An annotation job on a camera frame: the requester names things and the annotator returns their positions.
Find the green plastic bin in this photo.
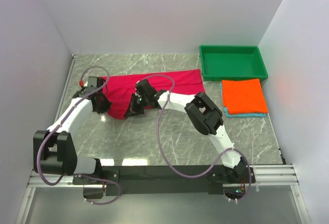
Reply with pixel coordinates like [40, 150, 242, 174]
[199, 45, 268, 82]

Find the crimson red t shirt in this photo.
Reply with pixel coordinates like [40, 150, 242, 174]
[103, 69, 205, 120]

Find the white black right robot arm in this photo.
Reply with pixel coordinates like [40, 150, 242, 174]
[124, 78, 255, 184]

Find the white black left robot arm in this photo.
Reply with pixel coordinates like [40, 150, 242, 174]
[33, 77, 112, 186]

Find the folded orange t shirt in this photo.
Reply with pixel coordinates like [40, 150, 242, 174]
[221, 78, 269, 115]

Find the aluminium front rail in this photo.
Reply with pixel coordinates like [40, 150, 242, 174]
[27, 165, 299, 188]

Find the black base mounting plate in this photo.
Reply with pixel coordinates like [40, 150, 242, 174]
[72, 164, 259, 197]

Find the folded light blue t shirt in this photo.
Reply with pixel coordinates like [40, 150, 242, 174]
[219, 83, 267, 118]

